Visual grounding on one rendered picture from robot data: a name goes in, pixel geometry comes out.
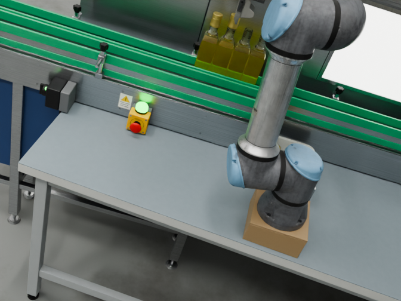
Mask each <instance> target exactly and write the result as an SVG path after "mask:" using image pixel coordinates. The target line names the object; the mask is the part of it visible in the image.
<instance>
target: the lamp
mask: <svg viewBox="0 0 401 301"><path fill-rule="evenodd" d="M148 108H149V107H148V105H147V103H145V102H138V103H137V104H136V107H135V111H136V112H137V113H138V114H141V115H145V114H146V113H147V112H148Z"/></svg>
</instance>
